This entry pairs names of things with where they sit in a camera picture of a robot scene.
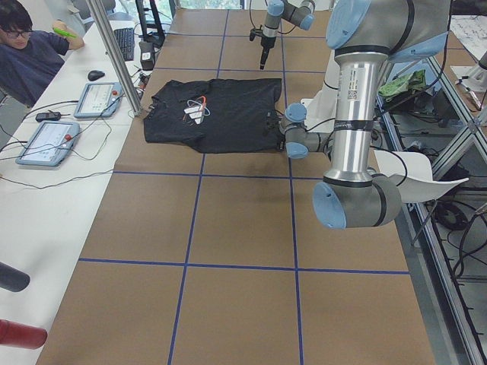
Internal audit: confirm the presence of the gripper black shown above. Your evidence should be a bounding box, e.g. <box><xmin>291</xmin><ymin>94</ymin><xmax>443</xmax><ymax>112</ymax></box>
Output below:
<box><xmin>259</xmin><ymin>36</ymin><xmax>272</xmax><ymax>69</ymax></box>
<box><xmin>263</xmin><ymin>109</ymin><xmax>285</xmax><ymax>151</ymax></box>

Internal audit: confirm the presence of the black t-shirt with logo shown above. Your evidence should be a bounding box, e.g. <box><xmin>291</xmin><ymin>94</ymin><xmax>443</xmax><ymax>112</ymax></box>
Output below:
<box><xmin>144</xmin><ymin>78</ymin><xmax>282</xmax><ymax>154</ymax></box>

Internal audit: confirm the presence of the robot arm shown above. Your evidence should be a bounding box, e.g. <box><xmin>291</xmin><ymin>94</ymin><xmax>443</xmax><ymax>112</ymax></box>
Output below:
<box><xmin>253</xmin><ymin>0</ymin><xmax>316</xmax><ymax>70</ymax></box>
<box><xmin>280</xmin><ymin>1</ymin><xmax>451</xmax><ymax>229</ymax></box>

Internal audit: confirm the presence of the black power adapter box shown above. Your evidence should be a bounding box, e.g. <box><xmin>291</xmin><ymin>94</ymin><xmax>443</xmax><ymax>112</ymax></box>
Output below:
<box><xmin>138</xmin><ymin>41</ymin><xmax>155</xmax><ymax>71</ymax></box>

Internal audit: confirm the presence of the black keyboard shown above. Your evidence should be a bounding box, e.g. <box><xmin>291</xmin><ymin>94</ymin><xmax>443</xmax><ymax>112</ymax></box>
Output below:
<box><xmin>113</xmin><ymin>27</ymin><xmax>135</xmax><ymax>61</ymax></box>

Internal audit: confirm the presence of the white curved plastic chair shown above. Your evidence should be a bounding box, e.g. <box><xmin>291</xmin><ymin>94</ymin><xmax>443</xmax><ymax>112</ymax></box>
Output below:
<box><xmin>374</xmin><ymin>150</ymin><xmax>469</xmax><ymax>203</ymax></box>

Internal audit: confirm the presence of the green cloth pile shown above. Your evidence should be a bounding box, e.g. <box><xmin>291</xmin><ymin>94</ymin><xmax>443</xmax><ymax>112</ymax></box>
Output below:
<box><xmin>378</xmin><ymin>69</ymin><xmax>426</xmax><ymax>100</ymax></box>

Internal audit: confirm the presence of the light blue teach pendant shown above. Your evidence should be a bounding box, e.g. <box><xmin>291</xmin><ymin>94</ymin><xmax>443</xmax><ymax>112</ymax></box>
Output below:
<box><xmin>15</xmin><ymin>121</ymin><xmax>81</xmax><ymax>167</ymax></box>
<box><xmin>74</xmin><ymin>82</ymin><xmax>123</xmax><ymax>119</ymax></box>

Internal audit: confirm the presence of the black computer mouse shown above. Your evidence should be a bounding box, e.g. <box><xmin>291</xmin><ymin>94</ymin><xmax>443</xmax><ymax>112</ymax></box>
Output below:
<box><xmin>88</xmin><ymin>70</ymin><xmax>105</xmax><ymax>81</ymax></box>

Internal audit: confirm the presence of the black handheld remote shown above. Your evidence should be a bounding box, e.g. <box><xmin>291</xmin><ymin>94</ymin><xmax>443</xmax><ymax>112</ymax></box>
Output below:
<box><xmin>35</xmin><ymin>112</ymin><xmax>62</xmax><ymax>122</ymax></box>

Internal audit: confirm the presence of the seated person in navy shirt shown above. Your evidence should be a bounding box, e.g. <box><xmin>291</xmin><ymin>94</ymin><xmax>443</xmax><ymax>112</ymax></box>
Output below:
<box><xmin>1</xmin><ymin>1</ymin><xmax>84</xmax><ymax>107</ymax></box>

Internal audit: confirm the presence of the black cylinder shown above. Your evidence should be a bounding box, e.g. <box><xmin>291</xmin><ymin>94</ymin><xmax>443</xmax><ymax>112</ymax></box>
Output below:
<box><xmin>0</xmin><ymin>262</ymin><xmax>30</xmax><ymax>292</ymax></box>

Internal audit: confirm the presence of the red cylinder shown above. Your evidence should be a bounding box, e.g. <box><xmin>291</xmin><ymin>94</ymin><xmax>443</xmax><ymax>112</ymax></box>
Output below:
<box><xmin>1</xmin><ymin>319</ymin><xmax>48</xmax><ymax>350</ymax></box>

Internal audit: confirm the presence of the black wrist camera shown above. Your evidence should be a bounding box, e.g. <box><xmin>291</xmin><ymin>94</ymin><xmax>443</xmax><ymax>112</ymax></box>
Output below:
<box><xmin>249</xmin><ymin>27</ymin><xmax>263</xmax><ymax>41</ymax></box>

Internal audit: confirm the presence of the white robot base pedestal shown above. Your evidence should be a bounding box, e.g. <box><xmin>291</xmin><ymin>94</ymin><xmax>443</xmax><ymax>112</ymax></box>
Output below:
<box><xmin>301</xmin><ymin>50</ymin><xmax>339</xmax><ymax>133</ymax></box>

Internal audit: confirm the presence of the black cable on white table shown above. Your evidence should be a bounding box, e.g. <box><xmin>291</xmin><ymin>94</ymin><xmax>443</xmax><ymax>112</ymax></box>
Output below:
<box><xmin>0</xmin><ymin>113</ymin><xmax>115</xmax><ymax>190</ymax></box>

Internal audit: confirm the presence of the aluminium frame post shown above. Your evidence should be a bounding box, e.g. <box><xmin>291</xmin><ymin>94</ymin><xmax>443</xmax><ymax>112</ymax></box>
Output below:
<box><xmin>86</xmin><ymin>0</ymin><xmax>142</xmax><ymax>116</ymax></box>

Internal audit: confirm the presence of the black cable bundle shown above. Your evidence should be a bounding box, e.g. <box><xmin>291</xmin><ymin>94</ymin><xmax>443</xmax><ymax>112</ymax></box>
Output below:
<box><xmin>433</xmin><ymin>197</ymin><xmax>487</xmax><ymax>282</ymax></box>

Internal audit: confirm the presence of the aluminium side frame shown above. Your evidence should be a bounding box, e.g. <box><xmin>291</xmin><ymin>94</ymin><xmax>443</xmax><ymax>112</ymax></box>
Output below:
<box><xmin>380</xmin><ymin>49</ymin><xmax>486</xmax><ymax>364</ymax></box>

